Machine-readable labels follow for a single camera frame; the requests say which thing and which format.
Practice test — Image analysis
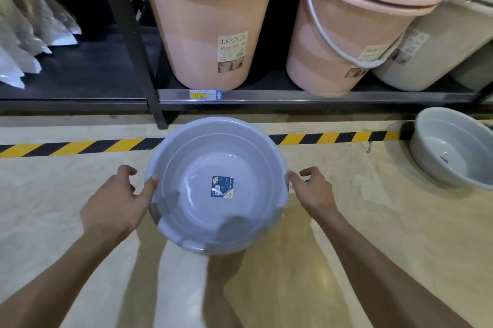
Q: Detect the person's right hand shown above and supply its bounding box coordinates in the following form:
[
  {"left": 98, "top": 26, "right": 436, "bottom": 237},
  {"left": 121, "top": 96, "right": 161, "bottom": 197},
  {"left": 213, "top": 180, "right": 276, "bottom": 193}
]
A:
[{"left": 286, "top": 166, "right": 339, "bottom": 220}]

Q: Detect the person's left hand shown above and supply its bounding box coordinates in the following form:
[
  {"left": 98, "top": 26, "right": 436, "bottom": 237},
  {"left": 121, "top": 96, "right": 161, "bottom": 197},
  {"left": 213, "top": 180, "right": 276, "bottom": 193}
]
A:
[{"left": 80, "top": 165, "right": 160, "bottom": 240}]

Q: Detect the light blue plastic basin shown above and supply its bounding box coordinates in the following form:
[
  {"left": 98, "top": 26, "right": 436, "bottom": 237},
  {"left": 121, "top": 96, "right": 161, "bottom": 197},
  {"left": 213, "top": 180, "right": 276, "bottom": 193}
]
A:
[{"left": 145, "top": 116, "right": 289, "bottom": 256}]

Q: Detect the person's left forearm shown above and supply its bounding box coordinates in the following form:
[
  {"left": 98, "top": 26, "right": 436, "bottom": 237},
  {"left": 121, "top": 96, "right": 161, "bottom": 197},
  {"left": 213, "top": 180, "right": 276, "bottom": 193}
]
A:
[{"left": 0, "top": 220, "right": 133, "bottom": 328}]

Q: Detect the person's right forearm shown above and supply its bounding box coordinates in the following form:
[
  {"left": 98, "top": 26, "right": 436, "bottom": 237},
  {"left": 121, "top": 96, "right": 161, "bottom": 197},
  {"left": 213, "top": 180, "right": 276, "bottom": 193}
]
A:
[{"left": 313, "top": 208, "right": 473, "bottom": 328}]

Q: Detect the yellow black hazard tape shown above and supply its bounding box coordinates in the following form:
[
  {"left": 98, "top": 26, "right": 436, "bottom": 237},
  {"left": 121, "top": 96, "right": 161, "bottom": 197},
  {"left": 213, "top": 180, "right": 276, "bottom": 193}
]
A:
[{"left": 0, "top": 130, "right": 414, "bottom": 159}]

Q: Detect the blue label sticker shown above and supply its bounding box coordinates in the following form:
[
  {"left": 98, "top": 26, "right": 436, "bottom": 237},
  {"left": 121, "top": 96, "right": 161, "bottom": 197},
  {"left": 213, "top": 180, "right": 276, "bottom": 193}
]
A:
[{"left": 210, "top": 175, "right": 235, "bottom": 199}]

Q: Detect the yellow price tag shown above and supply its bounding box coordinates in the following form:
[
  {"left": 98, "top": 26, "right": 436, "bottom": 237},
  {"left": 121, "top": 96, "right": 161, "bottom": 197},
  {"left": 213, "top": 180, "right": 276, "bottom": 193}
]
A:
[{"left": 189, "top": 90, "right": 223, "bottom": 101}]

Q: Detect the black metal shelf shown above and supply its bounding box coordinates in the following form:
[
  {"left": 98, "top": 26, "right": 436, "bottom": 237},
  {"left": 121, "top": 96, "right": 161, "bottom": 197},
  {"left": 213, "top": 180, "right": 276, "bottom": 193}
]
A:
[{"left": 0, "top": 0, "right": 493, "bottom": 130}]

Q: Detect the grey plastic basin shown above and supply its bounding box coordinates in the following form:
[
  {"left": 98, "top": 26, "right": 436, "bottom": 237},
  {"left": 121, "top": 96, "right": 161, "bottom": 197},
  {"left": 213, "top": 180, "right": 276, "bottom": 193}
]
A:
[{"left": 409, "top": 107, "right": 493, "bottom": 190}]

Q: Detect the pink plastic bucket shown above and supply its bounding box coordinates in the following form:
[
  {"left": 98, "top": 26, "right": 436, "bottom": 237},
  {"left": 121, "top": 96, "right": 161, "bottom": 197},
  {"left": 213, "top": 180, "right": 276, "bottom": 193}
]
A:
[{"left": 123, "top": 0, "right": 286, "bottom": 91}]

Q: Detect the cream plastic bucket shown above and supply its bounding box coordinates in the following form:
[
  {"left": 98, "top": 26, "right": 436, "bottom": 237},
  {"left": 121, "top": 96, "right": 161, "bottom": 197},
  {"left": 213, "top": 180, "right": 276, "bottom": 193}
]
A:
[{"left": 371, "top": 0, "right": 493, "bottom": 92}]

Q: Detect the row of white packets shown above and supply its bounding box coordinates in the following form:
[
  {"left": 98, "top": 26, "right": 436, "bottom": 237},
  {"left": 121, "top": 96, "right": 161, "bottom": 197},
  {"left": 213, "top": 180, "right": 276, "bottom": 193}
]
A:
[{"left": 0, "top": 0, "right": 82, "bottom": 90}]

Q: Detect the pink bucket with white handle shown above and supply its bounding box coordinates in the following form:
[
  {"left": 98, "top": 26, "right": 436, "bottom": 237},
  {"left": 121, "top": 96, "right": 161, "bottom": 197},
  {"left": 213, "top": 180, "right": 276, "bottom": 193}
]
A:
[{"left": 286, "top": 0, "right": 451, "bottom": 98}]

